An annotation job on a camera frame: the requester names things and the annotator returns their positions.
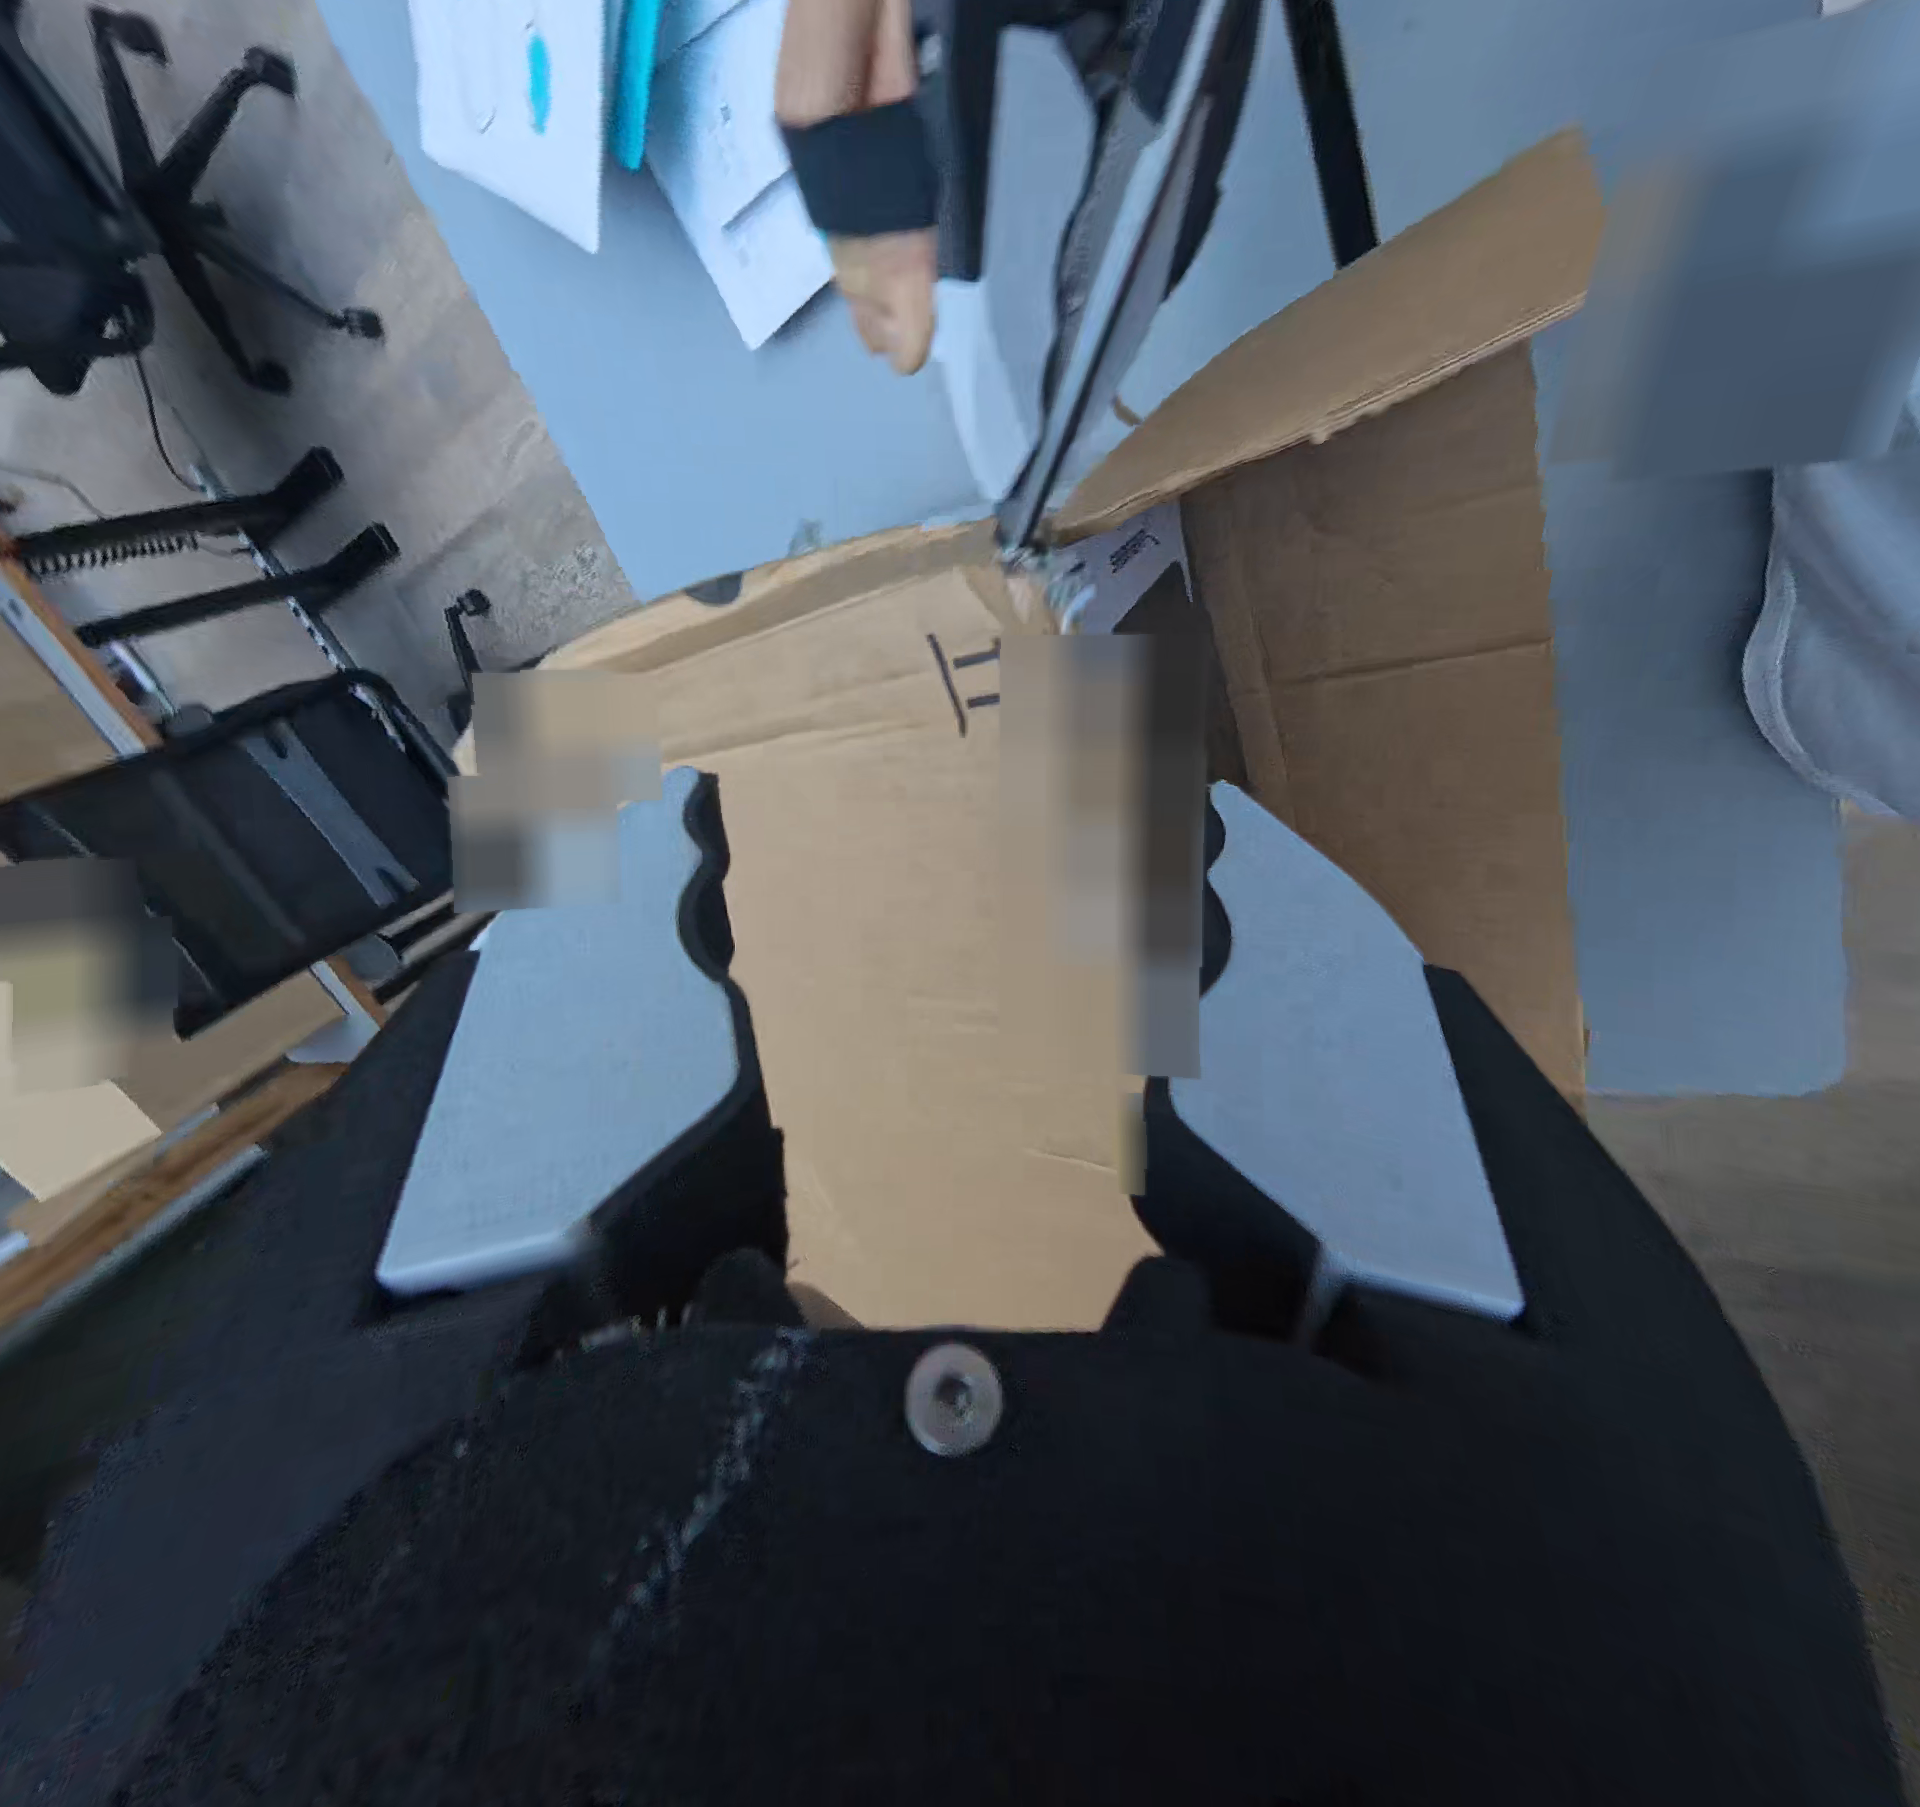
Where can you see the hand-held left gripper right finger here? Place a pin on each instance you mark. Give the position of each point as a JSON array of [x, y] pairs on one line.
[[1351, 1088]]

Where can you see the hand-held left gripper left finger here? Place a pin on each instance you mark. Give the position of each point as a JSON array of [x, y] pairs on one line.
[[571, 1088]]

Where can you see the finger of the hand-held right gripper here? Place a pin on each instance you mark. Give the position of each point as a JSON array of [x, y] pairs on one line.
[[1201, 113], [1028, 187]]

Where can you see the cardboard box with arrow mark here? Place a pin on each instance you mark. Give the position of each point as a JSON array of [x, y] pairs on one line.
[[901, 938]]

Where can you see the stack of teal white packets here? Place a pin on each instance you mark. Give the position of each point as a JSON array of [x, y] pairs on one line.
[[511, 37]]

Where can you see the person's right hand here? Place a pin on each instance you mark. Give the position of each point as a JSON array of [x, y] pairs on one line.
[[833, 7]]

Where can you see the person's left hand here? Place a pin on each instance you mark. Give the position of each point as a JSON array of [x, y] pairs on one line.
[[825, 1306]]

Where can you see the white product box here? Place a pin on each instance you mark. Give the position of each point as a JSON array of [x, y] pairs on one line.
[[1124, 579]]

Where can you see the black desk frame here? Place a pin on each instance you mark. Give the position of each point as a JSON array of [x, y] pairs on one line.
[[224, 549]]

